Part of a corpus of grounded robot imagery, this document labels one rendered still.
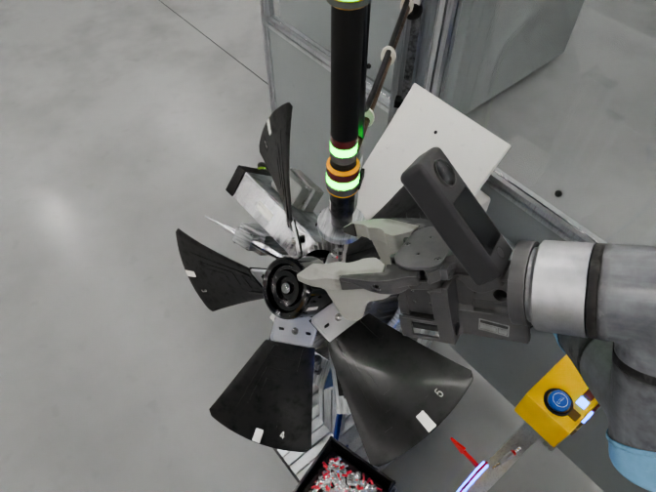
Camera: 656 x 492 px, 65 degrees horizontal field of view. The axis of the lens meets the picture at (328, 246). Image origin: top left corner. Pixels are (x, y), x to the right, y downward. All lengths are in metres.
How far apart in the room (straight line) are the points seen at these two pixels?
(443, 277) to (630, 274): 0.14
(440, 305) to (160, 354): 1.99
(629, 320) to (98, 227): 2.67
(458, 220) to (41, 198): 2.88
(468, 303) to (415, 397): 0.46
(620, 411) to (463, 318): 0.14
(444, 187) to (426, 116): 0.75
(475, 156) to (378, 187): 0.23
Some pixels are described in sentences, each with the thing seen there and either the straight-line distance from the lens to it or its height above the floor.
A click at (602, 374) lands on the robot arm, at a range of 0.51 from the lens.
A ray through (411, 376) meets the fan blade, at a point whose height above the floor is 1.19.
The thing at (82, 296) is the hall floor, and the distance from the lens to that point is 2.66.
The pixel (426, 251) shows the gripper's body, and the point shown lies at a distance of 0.47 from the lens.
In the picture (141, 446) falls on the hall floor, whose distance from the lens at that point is 2.25.
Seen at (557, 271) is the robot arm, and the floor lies 1.72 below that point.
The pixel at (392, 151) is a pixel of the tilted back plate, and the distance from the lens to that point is 1.19.
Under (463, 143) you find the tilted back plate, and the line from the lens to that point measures 1.12.
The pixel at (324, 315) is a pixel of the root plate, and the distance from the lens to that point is 0.99.
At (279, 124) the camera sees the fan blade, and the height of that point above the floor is 1.39.
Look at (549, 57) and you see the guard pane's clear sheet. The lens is 1.33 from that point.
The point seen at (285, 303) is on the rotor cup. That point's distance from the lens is 0.98.
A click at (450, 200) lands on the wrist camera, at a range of 0.42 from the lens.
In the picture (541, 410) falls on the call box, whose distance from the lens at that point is 1.12.
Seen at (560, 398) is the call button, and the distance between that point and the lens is 1.12.
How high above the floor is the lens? 2.04
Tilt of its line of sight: 52 degrees down
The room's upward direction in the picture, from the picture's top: straight up
